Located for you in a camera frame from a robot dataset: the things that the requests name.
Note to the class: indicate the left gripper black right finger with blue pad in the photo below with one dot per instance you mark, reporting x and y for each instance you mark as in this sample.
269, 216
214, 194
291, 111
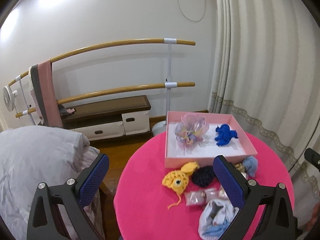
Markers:
277, 220

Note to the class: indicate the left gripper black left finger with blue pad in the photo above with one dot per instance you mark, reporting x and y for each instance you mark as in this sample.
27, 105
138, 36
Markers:
45, 220

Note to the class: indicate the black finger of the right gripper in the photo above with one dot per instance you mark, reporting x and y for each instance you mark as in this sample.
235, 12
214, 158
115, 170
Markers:
312, 157

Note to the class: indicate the light blue fabric scrunchie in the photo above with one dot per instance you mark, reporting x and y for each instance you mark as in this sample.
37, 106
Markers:
251, 165

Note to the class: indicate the yellow crochet fish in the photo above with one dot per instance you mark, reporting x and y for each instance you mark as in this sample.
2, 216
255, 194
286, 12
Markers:
178, 180

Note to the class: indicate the grey duvet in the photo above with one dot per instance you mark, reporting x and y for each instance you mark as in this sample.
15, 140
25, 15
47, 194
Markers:
34, 154

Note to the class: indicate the white blue printed cloth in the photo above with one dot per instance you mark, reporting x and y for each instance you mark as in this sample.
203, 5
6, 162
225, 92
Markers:
216, 218

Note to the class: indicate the pink round table cover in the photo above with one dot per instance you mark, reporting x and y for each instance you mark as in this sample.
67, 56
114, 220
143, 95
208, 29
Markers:
141, 200

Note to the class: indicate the dark navy crochet scrunchie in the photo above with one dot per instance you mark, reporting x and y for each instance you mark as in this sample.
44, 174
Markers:
203, 176

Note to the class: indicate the royal blue knitted item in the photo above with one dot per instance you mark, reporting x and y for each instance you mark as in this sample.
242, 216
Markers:
225, 135

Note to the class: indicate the white barre stand left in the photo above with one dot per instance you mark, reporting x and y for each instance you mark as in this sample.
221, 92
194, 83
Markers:
25, 112

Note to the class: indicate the white barre stand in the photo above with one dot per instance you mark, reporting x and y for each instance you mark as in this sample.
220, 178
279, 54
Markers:
25, 112
161, 126

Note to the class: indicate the brown top storage bench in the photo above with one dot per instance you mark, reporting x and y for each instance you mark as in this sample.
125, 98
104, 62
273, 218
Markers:
109, 119

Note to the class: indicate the cream curtain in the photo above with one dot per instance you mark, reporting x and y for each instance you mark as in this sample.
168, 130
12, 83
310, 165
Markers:
266, 74

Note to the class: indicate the pink grey hanging towel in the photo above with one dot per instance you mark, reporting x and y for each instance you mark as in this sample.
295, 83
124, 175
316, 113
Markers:
43, 94

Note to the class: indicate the white barre stand right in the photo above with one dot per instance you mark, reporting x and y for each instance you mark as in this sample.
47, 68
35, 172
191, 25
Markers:
161, 126

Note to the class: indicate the pink cardboard box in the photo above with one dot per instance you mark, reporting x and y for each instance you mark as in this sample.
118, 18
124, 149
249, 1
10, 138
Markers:
204, 153

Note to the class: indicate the pastel organza scrunchie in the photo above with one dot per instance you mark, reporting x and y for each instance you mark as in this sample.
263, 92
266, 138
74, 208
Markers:
191, 130

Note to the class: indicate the lower wooden ballet bar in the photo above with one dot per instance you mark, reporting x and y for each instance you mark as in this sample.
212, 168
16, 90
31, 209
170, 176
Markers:
118, 91

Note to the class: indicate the wooden ballet bar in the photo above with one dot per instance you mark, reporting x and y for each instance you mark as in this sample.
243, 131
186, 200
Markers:
118, 91
123, 43

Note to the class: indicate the upper wooden ballet bar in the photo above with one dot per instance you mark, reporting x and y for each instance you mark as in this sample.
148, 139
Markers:
123, 43

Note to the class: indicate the clear pouch with hair ties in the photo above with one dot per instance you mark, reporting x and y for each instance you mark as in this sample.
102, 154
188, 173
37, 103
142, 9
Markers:
204, 196

